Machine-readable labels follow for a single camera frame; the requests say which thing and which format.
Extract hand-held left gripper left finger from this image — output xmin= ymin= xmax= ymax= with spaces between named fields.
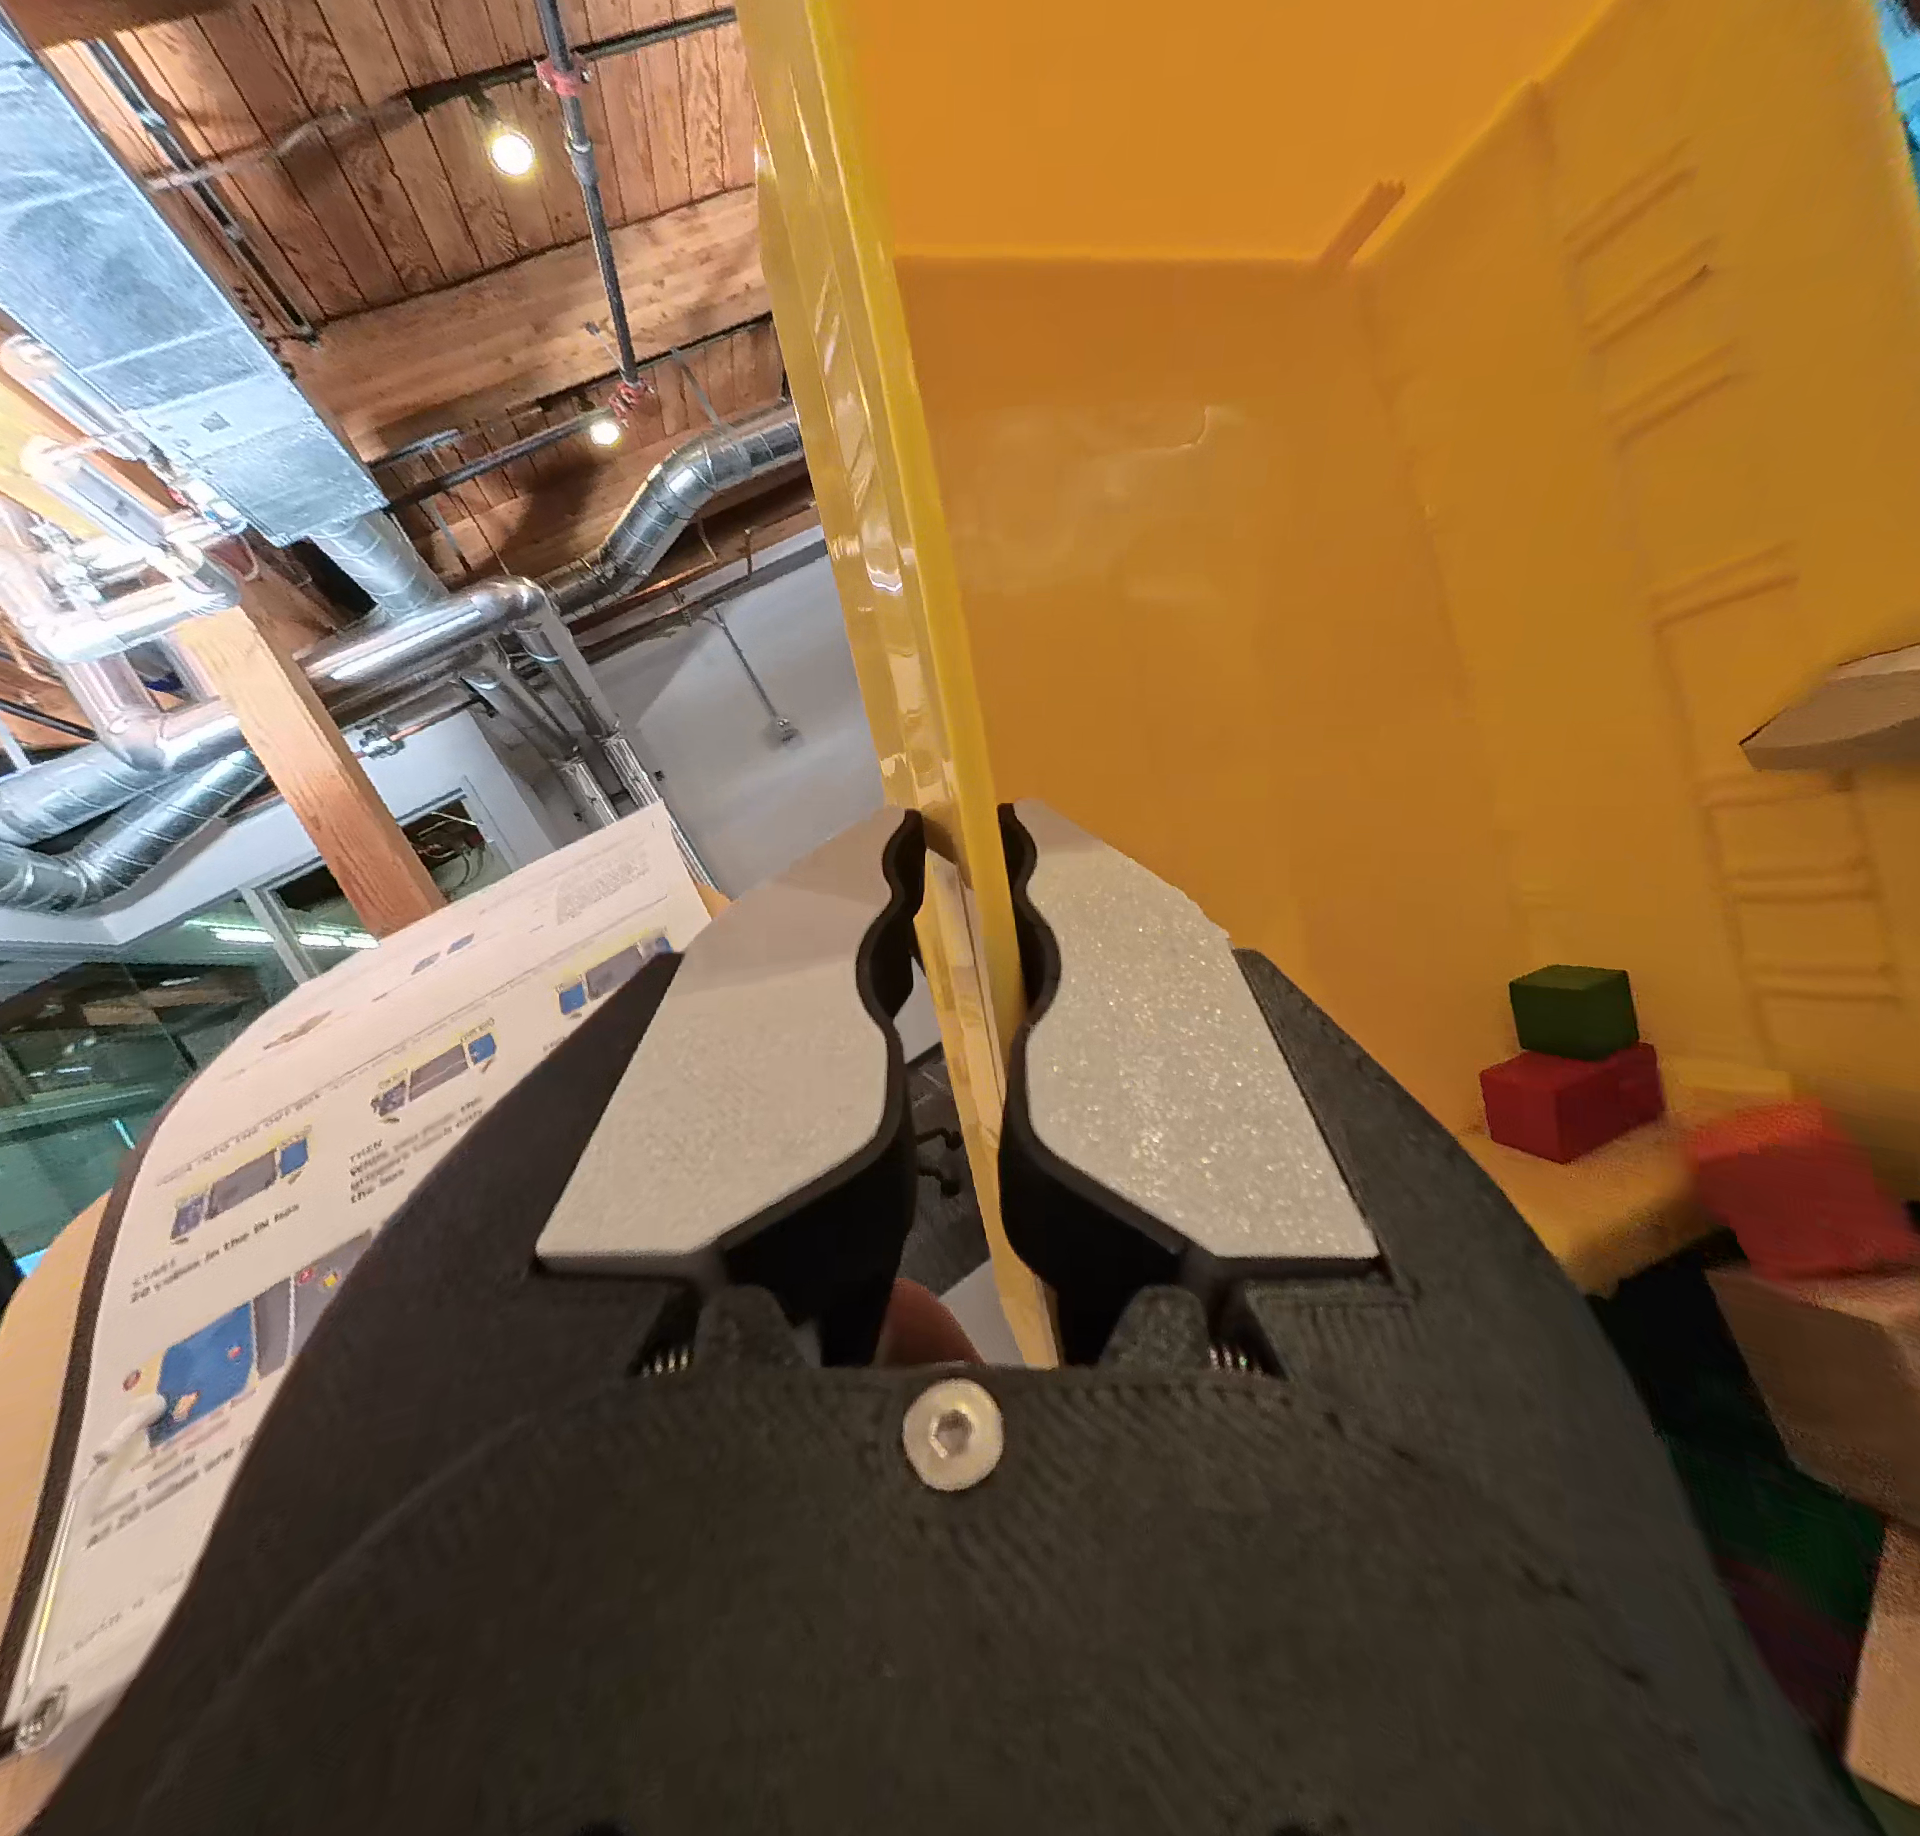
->
xmin=535 ymin=809 xmax=926 ymax=1368

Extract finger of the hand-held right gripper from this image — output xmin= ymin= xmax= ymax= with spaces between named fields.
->
xmin=1739 ymin=643 xmax=1920 ymax=774

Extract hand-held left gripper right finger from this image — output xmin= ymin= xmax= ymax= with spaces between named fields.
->
xmin=998 ymin=800 xmax=1381 ymax=1366

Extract small red cube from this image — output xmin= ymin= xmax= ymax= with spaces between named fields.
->
xmin=1478 ymin=1041 xmax=1667 ymax=1165

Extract small green cube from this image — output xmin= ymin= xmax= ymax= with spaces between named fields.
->
xmin=1506 ymin=965 xmax=1637 ymax=1063

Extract large red cube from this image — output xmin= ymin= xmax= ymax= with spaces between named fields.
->
xmin=1689 ymin=1099 xmax=1920 ymax=1279

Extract yellow plastic box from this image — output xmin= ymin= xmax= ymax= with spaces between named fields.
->
xmin=732 ymin=0 xmax=1920 ymax=1368

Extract large wooden cube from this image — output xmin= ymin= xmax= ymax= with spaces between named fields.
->
xmin=1842 ymin=1565 xmax=1920 ymax=1811
xmin=1711 ymin=1255 xmax=1920 ymax=1526

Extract green plastic box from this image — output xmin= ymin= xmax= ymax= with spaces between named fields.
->
xmin=1641 ymin=1392 xmax=1894 ymax=1800

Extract printed instruction board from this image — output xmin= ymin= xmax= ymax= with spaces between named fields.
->
xmin=0 ymin=796 xmax=716 ymax=1755

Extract silver insulated pipes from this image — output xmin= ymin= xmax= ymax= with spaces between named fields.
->
xmin=0 ymin=336 xmax=559 ymax=920

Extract black ceiling pipe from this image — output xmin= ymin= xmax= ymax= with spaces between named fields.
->
xmin=514 ymin=0 xmax=650 ymax=419

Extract wooden support post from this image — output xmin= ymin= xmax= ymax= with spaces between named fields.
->
xmin=169 ymin=602 xmax=453 ymax=940

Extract round corrugated silver duct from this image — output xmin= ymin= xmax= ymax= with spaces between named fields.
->
xmin=546 ymin=415 xmax=814 ymax=626

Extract rectangular silver air duct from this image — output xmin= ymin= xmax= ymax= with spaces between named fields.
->
xmin=0 ymin=12 xmax=361 ymax=551

